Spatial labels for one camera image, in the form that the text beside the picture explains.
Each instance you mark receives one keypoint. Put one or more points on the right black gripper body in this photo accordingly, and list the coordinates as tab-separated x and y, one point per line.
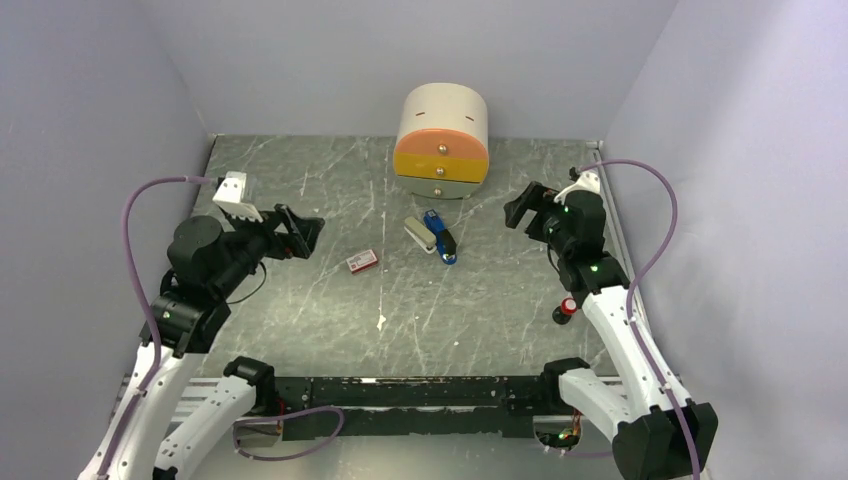
545	223

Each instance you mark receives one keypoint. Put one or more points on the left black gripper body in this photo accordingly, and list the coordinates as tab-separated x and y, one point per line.
253	240

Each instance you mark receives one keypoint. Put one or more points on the red white staple box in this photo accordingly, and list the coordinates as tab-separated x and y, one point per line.
362	261

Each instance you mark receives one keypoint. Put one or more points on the blue black stapler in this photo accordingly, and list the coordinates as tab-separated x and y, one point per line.
446	244

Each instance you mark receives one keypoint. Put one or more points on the beige white stapler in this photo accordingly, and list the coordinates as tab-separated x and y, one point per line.
423	237

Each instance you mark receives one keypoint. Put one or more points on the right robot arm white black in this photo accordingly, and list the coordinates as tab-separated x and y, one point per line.
655	429

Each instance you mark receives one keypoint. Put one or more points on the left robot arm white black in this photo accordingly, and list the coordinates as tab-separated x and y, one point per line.
208	263

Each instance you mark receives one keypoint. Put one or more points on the red emergency stop button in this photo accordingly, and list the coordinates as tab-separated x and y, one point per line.
563	313

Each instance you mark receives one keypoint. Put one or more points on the beige mini drawer cabinet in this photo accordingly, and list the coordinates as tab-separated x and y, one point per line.
441	149

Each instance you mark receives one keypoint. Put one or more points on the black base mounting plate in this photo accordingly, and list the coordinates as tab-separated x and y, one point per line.
510	406

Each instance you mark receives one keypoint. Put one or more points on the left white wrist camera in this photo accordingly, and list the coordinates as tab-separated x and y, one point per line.
235	196

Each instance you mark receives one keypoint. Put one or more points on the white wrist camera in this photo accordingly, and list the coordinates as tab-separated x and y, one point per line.
235	196
587	180

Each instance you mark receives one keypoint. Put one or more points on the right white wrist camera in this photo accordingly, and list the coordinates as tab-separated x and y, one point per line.
587	180

